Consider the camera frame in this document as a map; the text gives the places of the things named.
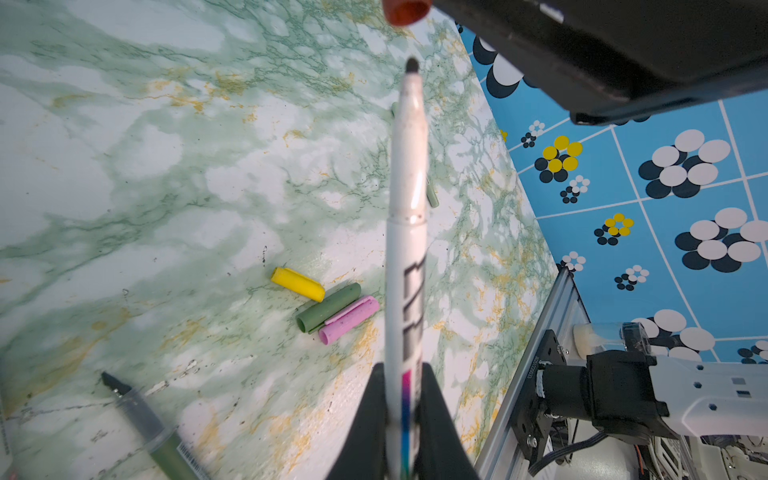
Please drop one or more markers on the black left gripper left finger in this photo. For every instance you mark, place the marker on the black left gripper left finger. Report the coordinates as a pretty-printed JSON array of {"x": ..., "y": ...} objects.
[{"x": 363, "y": 453}]

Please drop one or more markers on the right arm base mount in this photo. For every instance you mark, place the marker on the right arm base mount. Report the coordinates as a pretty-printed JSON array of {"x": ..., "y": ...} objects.
[{"x": 529, "y": 421}]

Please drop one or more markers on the light green pen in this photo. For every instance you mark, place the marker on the light green pen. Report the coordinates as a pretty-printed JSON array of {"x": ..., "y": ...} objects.
[{"x": 431, "y": 195}]

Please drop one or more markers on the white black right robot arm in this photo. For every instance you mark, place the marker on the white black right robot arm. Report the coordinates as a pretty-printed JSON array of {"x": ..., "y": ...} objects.
[{"x": 639, "y": 129}]

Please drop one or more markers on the white marker pen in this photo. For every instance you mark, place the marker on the white marker pen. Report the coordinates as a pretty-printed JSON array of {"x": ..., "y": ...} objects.
[{"x": 405, "y": 269}]

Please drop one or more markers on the dark green pen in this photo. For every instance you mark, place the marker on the dark green pen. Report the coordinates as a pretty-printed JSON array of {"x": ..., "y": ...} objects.
[{"x": 163, "y": 444}]

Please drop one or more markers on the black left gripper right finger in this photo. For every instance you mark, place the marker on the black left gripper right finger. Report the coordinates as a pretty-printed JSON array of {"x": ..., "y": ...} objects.
[{"x": 441, "y": 454}]

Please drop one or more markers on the pink pen cap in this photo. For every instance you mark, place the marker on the pink pen cap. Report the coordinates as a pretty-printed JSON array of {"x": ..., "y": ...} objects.
[{"x": 348, "y": 318}]

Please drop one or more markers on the yellow pen cap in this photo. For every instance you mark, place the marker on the yellow pen cap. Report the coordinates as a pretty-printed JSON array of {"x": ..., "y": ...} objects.
[{"x": 299, "y": 284}]

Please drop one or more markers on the brown pen cap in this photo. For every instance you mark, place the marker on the brown pen cap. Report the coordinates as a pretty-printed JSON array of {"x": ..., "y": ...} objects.
[{"x": 402, "y": 13}]

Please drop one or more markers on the green pen cap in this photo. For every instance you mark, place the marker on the green pen cap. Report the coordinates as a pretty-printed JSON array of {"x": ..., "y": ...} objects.
[{"x": 312, "y": 318}]

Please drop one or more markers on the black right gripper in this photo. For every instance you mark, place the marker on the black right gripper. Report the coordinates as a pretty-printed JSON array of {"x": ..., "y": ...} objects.
[{"x": 610, "y": 61}]

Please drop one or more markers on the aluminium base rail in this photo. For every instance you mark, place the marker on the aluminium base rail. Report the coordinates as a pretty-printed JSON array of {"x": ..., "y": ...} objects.
[{"x": 501, "y": 457}]

